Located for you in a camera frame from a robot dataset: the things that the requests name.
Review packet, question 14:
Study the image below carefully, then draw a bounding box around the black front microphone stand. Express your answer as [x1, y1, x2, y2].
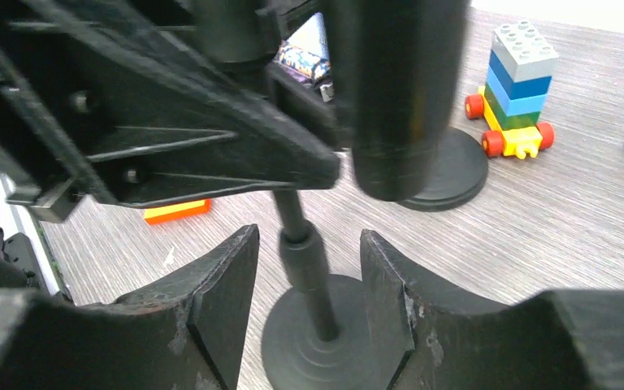
[193, 0, 415, 390]

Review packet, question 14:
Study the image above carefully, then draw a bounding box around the orange block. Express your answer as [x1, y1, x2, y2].
[143, 199, 211, 225]

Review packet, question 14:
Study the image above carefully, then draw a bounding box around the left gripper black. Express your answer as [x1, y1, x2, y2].
[0, 1, 124, 222]

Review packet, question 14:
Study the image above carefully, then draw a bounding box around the black handheld microphone front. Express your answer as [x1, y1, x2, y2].
[322, 0, 470, 202]

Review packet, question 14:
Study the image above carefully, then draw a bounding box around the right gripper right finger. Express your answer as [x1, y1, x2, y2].
[361, 230, 624, 389]

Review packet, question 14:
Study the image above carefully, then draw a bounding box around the colourful toy brick car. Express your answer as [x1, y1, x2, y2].
[464, 20, 559, 159]

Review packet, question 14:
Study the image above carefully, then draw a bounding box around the black poker chip case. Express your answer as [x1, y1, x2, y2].
[275, 12, 335, 102]

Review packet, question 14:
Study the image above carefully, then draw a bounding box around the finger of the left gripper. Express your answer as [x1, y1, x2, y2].
[0, 0, 343, 211]

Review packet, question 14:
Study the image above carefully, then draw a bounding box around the black rear microphone stand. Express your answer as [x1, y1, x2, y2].
[398, 128, 488, 212]

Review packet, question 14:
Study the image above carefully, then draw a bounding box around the black microphone stand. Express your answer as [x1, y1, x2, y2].
[193, 0, 415, 390]
[398, 128, 488, 212]

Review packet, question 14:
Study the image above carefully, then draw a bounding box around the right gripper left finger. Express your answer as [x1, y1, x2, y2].
[0, 225, 259, 389]

